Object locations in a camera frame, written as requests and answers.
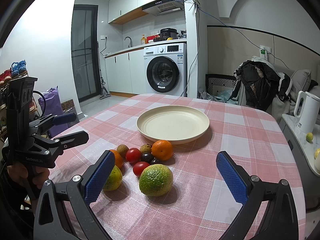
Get kitchen faucet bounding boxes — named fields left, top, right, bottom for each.
left=124, top=36, right=132, bottom=48

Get grey sofa cushion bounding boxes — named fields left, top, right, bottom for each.
left=290, top=69, right=311, bottom=101

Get small orange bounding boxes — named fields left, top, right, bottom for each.
left=110, top=150, right=124, bottom=168

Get pink checkered tablecloth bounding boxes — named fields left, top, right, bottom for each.
left=50, top=94, right=306, bottom=239

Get large orange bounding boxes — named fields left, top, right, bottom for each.
left=151, top=140, right=174, bottom=161

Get black jacket on chair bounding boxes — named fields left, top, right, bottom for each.
left=231, top=60, right=292, bottom=111

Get green passion fruit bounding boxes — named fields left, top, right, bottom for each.
left=139, top=164, right=173, bottom=197

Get brown longan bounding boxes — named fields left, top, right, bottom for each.
left=140, top=144, right=152, bottom=153
left=117, top=144, right=129, bottom=159

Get black patterned basket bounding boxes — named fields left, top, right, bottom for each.
left=206, top=74, right=236, bottom=95

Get small yellow fruit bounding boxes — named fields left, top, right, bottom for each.
left=314, top=148, right=320, bottom=160

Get black rice cooker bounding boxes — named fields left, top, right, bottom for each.
left=160, top=28, right=178, bottom=41

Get red cherry tomato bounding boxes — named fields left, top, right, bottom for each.
left=133, top=161, right=150, bottom=177
left=125, top=148, right=142, bottom=164

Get white washing machine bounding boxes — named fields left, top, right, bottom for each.
left=143, top=42, right=187, bottom=96

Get white lower kitchen cabinets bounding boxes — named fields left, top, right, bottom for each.
left=105, top=49, right=146, bottom=94

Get dark glass door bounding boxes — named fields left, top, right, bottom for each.
left=71, top=4, right=101, bottom=102

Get range hood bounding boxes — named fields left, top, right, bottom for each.
left=142, top=0, right=184, bottom=16

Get person's left hand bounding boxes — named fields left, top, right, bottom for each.
left=7, top=163, right=50, bottom=189

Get purple plastic bag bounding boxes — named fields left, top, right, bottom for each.
left=38, top=86, right=68, bottom=139

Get dark purple grape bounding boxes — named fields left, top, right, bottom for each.
left=140, top=152, right=154, bottom=163
left=150, top=158, right=162, bottom=165

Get white side table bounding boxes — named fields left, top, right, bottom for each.
left=279, top=114, right=319, bottom=212

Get white electric kettle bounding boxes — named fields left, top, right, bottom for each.
left=293, top=90, right=319, bottom=133

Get small green lime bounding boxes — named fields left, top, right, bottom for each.
left=306, top=132, right=313, bottom=143

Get cream round plate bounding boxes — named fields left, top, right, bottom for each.
left=136, top=105, right=210, bottom=145

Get yellow-green citrus fruit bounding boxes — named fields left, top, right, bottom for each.
left=103, top=165, right=123, bottom=191

